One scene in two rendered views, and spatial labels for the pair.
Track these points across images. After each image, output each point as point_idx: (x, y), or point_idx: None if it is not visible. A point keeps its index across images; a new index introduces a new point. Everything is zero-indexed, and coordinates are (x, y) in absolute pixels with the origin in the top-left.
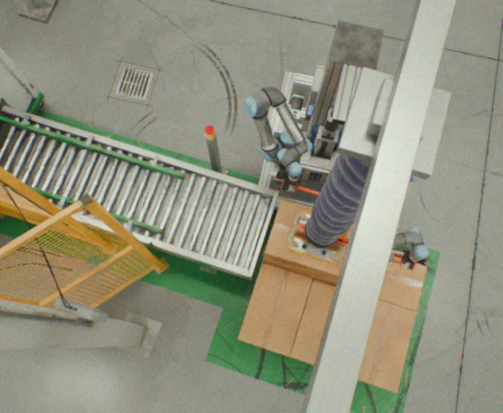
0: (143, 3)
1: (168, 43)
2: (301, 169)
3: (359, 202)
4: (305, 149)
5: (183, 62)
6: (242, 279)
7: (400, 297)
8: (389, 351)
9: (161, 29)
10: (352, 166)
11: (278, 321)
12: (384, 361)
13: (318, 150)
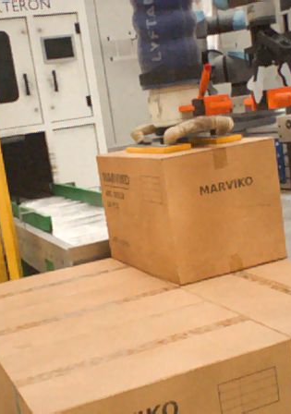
0: None
1: (290, 242)
2: (202, 18)
3: None
4: (229, 15)
5: (289, 251)
6: None
7: (279, 316)
8: (134, 362)
9: None
10: None
11: (29, 293)
12: (99, 370)
13: None
